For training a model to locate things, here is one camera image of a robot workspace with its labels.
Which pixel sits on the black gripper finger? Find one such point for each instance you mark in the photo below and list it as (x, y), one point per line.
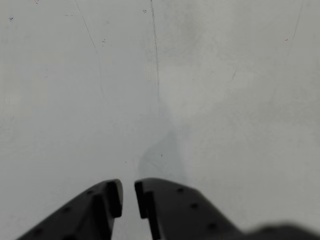
(180, 212)
(75, 220)

